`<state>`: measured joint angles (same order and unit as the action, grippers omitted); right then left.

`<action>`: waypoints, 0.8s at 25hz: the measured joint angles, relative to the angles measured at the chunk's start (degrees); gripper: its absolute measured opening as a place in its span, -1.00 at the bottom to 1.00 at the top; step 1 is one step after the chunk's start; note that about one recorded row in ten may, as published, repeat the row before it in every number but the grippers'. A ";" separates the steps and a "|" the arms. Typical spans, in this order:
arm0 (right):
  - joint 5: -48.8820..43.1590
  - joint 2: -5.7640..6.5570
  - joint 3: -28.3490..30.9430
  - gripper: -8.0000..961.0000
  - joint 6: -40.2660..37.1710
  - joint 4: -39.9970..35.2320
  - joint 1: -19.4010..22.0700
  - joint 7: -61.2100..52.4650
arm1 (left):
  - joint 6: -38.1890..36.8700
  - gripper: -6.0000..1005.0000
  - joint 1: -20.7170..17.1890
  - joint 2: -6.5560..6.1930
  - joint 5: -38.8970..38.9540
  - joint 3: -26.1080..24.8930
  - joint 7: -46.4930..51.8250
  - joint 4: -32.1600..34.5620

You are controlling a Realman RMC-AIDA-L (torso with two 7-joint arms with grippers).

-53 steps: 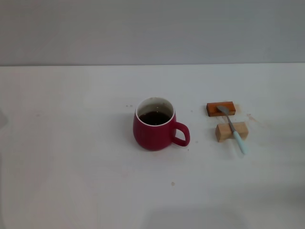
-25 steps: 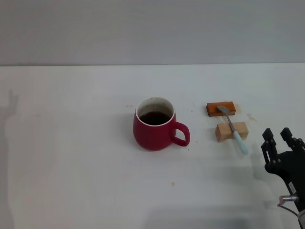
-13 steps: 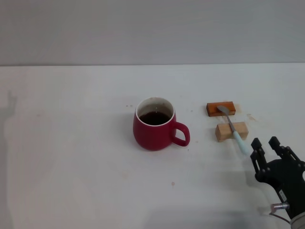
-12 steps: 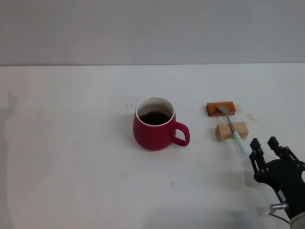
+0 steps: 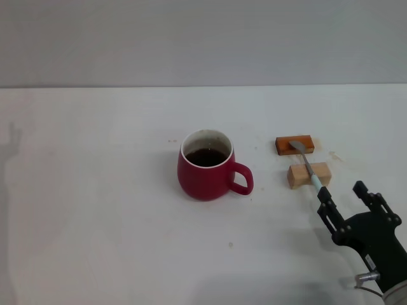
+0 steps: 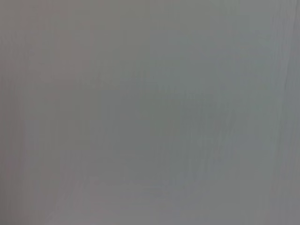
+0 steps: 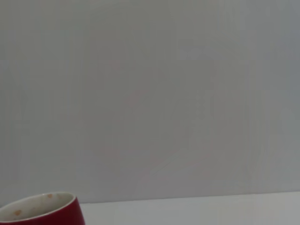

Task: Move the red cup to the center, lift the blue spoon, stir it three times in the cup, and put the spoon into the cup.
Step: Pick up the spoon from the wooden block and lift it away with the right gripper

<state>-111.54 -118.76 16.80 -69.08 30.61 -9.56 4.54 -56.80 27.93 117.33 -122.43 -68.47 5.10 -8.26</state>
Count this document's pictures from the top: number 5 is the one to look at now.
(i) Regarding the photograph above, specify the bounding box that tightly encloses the light wooden arch block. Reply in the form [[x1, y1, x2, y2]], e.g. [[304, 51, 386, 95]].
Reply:
[[286, 161, 332, 191]]

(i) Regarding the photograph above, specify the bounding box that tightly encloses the light blue handled metal spoon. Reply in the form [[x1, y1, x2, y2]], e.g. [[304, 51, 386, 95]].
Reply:
[[288, 140, 322, 192]]

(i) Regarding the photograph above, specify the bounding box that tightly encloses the grey gripper cable with connector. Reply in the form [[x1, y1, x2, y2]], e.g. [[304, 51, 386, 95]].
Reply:
[[354, 269, 383, 297]]

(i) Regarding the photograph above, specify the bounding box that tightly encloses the dark brown wooden block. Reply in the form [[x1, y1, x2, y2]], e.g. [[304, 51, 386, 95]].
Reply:
[[275, 135, 316, 156]]

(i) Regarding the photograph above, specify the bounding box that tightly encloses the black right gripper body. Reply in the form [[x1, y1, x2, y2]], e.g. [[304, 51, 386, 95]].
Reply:
[[331, 212, 407, 295]]

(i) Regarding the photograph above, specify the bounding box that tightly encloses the red ceramic coffee cup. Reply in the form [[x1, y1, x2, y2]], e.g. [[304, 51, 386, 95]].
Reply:
[[176, 128, 255, 202]]

